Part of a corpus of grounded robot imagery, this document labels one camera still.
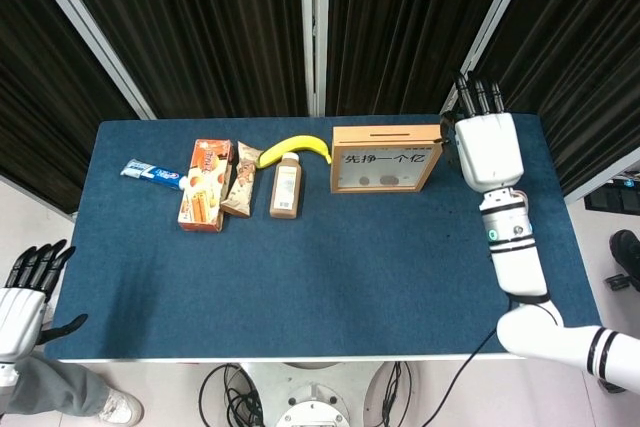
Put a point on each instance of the blue white toothpaste tube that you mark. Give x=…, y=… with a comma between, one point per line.
x=150, y=173

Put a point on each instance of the brown juice bottle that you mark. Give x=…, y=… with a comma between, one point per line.
x=286, y=187

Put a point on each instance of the black device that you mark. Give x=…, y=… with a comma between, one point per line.
x=615, y=197

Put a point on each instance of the wooden frame money box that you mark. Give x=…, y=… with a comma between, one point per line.
x=385, y=136

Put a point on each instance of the orange biscuit box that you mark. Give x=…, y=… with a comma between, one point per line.
x=200, y=197

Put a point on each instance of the yellow banana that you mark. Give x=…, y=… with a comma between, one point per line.
x=300, y=143

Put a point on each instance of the dark pleated curtain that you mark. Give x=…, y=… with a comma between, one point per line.
x=40, y=97
x=200, y=22
x=590, y=47
x=400, y=22

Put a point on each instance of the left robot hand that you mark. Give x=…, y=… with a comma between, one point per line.
x=20, y=317

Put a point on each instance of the round robot base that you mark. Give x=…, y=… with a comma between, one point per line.
x=312, y=407

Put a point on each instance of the white shoe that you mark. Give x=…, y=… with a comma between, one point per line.
x=120, y=407

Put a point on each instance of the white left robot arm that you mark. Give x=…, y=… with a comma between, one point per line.
x=6, y=372

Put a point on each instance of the beige snack packet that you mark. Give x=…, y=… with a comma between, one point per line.
x=242, y=187

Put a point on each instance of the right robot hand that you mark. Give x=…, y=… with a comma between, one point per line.
x=490, y=152

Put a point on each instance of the grey trouser leg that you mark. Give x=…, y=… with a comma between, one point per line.
x=50, y=387

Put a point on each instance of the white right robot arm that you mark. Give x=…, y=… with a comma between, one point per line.
x=515, y=267

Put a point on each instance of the white partition post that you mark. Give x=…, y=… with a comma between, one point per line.
x=314, y=22
x=85, y=22
x=500, y=7

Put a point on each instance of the blue fabric table cloth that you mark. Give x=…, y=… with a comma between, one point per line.
x=300, y=272

